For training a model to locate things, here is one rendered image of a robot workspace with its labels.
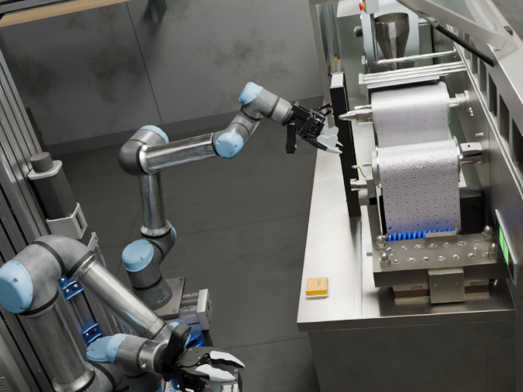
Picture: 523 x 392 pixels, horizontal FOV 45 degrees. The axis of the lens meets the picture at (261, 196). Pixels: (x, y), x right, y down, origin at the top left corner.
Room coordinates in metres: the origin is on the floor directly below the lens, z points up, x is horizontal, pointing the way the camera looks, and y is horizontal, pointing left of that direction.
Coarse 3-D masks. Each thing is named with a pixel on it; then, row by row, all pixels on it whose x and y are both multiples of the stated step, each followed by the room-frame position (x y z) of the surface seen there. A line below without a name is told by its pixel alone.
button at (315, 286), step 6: (312, 282) 1.68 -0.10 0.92; (318, 282) 1.67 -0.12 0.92; (324, 282) 1.67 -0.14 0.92; (306, 288) 1.66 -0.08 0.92; (312, 288) 1.65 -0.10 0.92; (318, 288) 1.65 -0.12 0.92; (324, 288) 1.64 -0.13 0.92; (312, 294) 1.64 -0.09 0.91; (318, 294) 1.64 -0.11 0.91; (324, 294) 1.63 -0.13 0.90
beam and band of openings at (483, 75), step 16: (512, 32) 1.58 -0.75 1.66; (464, 48) 2.02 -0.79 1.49; (480, 48) 1.67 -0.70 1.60; (496, 48) 1.51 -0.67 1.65; (480, 64) 1.71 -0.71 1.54; (496, 64) 1.45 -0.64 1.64; (512, 64) 1.39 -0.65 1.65; (480, 80) 1.71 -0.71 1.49; (496, 80) 1.45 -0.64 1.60; (512, 80) 1.29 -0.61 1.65; (480, 96) 1.70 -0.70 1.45; (496, 96) 1.56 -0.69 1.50; (512, 96) 1.26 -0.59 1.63; (496, 112) 1.55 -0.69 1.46; (512, 112) 1.26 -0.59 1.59; (496, 128) 1.46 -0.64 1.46; (512, 128) 1.27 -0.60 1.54; (512, 144) 1.27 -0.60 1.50; (512, 160) 1.27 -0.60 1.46
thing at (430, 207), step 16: (384, 192) 1.70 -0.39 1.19; (400, 192) 1.69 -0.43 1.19; (416, 192) 1.68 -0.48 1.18; (432, 192) 1.67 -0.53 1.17; (448, 192) 1.66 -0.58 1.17; (384, 208) 1.71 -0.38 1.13; (400, 208) 1.69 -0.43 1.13; (416, 208) 1.68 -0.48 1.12; (432, 208) 1.67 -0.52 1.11; (448, 208) 1.66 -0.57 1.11; (400, 224) 1.70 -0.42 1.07; (416, 224) 1.68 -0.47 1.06; (432, 224) 1.67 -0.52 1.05; (448, 224) 1.66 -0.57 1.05
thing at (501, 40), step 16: (400, 0) 1.54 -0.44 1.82; (416, 0) 1.54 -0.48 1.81; (480, 0) 1.88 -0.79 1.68; (432, 16) 1.53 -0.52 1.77; (448, 16) 1.52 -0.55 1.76; (464, 16) 1.54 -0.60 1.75; (496, 16) 1.73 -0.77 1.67; (448, 32) 1.51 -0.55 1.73; (464, 32) 1.51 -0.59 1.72; (480, 32) 1.50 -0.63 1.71; (496, 32) 1.52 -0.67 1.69; (512, 48) 1.49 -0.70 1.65
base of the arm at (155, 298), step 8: (160, 280) 1.92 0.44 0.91; (136, 288) 1.90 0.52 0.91; (144, 288) 1.89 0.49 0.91; (152, 288) 1.89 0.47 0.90; (160, 288) 1.91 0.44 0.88; (168, 288) 1.93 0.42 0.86; (144, 296) 1.88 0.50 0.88; (152, 296) 1.88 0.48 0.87; (160, 296) 1.90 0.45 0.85; (168, 296) 1.91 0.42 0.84; (152, 304) 1.87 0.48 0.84; (160, 304) 1.88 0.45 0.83
